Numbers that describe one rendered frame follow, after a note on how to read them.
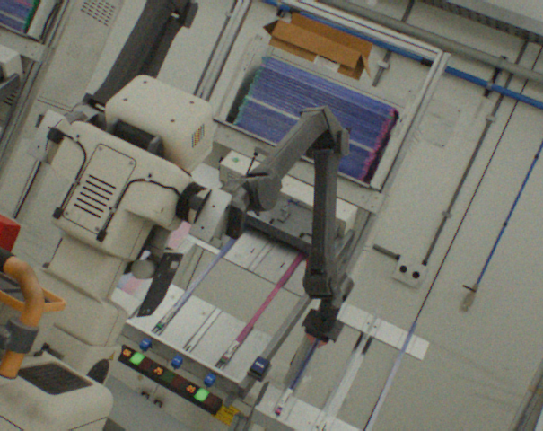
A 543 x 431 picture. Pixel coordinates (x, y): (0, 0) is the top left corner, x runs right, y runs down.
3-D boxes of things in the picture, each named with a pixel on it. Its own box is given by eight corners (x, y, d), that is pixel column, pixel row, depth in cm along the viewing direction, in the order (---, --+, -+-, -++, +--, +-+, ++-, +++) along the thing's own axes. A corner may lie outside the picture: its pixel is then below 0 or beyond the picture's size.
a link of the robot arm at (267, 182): (302, 99, 210) (335, 94, 204) (319, 144, 216) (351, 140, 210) (217, 190, 179) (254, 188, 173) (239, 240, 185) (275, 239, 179)
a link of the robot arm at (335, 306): (319, 299, 205) (338, 309, 203) (329, 282, 209) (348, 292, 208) (312, 315, 209) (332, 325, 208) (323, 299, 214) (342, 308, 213)
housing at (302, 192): (341, 250, 269) (346, 221, 258) (218, 191, 283) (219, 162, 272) (351, 234, 274) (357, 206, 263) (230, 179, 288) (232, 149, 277)
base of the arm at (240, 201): (195, 187, 169) (243, 210, 166) (214, 170, 175) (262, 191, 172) (191, 218, 174) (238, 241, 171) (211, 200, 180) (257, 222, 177)
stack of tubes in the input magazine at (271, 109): (363, 181, 262) (397, 107, 260) (231, 123, 276) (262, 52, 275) (369, 185, 274) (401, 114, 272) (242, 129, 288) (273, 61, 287)
